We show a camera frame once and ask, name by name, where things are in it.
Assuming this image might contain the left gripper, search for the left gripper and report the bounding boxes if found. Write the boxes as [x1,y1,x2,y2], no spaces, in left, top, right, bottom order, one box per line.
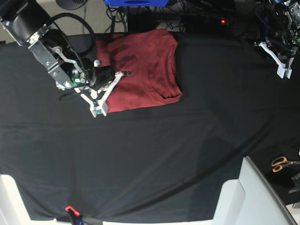
[254,37,299,70]

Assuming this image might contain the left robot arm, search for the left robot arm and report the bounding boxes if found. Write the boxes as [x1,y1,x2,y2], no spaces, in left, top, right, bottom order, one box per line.
[255,0,300,78]

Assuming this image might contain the black round lamp base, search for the black round lamp base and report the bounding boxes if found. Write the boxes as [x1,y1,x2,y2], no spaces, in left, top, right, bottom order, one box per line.
[56,0,87,10]

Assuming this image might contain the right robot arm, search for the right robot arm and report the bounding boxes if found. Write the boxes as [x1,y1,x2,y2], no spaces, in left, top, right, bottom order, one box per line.
[0,0,129,117]

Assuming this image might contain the black table cloth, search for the black table cloth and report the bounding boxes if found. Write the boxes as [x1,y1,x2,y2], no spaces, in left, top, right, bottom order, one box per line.
[0,34,300,223]

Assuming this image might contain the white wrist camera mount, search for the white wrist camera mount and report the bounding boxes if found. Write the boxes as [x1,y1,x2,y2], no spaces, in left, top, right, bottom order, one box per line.
[277,66,292,79]

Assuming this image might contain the blue box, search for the blue box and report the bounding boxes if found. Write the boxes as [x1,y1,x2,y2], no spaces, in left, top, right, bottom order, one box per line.
[104,0,169,7]

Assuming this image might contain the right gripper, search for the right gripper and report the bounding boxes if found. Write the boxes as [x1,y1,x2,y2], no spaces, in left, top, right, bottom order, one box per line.
[75,60,130,110]

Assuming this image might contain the yellow handled scissors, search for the yellow handled scissors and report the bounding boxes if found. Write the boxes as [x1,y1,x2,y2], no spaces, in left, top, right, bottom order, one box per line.
[271,156,300,173]

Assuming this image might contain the blue clamp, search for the blue clamp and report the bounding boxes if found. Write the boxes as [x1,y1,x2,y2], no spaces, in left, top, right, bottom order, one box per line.
[65,205,85,225]

